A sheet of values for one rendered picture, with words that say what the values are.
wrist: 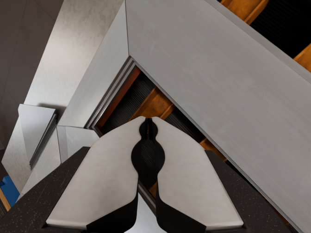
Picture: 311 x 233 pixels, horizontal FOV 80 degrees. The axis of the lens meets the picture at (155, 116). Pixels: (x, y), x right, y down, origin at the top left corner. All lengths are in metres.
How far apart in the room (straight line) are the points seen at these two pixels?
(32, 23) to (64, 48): 1.75
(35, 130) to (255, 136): 0.83
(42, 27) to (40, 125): 1.61
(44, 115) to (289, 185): 0.81
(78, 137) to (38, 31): 1.92
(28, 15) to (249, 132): 2.48
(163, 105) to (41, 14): 1.98
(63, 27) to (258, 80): 0.68
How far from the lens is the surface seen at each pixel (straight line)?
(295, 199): 0.43
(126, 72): 0.50
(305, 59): 0.55
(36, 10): 2.50
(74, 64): 0.76
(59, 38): 0.84
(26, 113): 0.99
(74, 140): 0.65
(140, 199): 0.54
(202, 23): 0.41
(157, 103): 0.62
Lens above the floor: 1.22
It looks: 60 degrees down
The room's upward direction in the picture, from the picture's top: 107 degrees counter-clockwise
